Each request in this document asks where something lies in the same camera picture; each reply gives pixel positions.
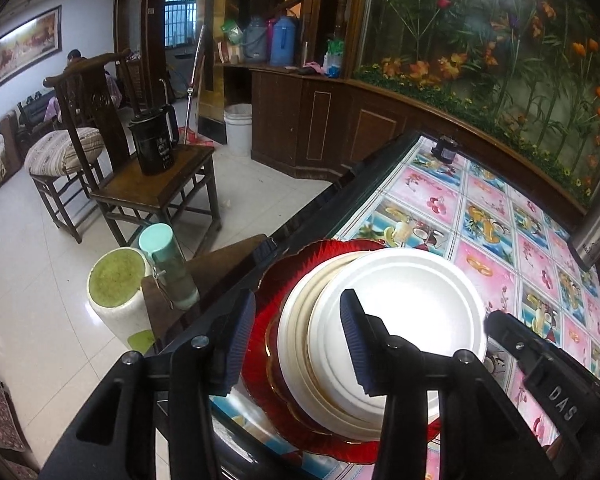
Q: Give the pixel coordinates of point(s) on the small brown wooden stool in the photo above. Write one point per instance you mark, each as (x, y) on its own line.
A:
(220, 270)

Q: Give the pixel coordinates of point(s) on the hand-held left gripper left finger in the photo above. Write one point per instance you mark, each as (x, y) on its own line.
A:
(237, 340)

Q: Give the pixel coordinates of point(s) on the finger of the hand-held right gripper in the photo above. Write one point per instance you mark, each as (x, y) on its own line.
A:
(550, 390)

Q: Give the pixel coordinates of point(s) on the green plastic bag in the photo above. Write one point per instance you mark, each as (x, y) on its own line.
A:
(231, 32)

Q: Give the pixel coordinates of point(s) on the dark patterned cloth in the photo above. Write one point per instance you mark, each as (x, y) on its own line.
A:
(2, 425)

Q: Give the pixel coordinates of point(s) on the white stool with green top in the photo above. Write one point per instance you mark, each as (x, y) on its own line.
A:
(115, 285)

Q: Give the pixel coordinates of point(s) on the green and white package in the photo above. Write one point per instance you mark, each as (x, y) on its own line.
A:
(334, 60)

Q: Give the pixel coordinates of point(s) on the small black device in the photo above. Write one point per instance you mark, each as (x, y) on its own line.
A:
(446, 150)

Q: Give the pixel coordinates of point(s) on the stainless steel thermos jug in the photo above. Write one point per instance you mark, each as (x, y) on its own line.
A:
(597, 220)

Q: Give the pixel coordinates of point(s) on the large red plastic plate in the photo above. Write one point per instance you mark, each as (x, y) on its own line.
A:
(260, 400)

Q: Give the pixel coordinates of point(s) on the blue thermos flask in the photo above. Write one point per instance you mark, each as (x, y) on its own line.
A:
(281, 42)

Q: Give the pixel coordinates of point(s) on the dark wooden high-back chair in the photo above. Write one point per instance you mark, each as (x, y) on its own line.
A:
(150, 185)

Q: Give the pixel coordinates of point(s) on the black electric kettle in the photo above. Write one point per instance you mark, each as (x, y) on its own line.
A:
(152, 145)

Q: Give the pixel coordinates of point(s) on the mint green bottle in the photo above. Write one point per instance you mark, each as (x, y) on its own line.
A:
(167, 265)

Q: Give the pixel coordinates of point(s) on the barred window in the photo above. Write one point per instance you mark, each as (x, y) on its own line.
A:
(180, 17)

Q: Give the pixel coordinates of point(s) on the red carton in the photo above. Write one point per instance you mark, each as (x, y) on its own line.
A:
(229, 52)

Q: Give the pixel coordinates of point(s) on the fruit print tablecloth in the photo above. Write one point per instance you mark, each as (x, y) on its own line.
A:
(495, 240)

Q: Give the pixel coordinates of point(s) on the striped seat cushion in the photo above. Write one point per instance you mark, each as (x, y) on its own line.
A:
(65, 150)

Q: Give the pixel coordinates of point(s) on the dark wooden stool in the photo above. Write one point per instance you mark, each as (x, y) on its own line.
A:
(55, 200)

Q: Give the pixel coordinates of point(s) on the white paper plate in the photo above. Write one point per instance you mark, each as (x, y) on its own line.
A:
(410, 300)

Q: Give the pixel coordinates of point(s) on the pink cloth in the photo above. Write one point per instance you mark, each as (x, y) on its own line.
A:
(312, 67)

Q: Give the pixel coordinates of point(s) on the framed wall painting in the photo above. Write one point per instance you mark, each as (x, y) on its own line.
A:
(20, 50)

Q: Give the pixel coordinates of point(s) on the artificial flower display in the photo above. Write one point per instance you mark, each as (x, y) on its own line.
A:
(480, 50)

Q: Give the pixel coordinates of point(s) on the white plastic bucket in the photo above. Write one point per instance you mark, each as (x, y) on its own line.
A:
(238, 130)

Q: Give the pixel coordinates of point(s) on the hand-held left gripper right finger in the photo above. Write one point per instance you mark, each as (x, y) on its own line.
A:
(357, 345)

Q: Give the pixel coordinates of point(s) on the grey-blue thermos flask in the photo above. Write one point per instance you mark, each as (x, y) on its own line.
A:
(255, 40)

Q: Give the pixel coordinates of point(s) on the brown wooden cabinet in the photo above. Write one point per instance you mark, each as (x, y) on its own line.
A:
(280, 110)

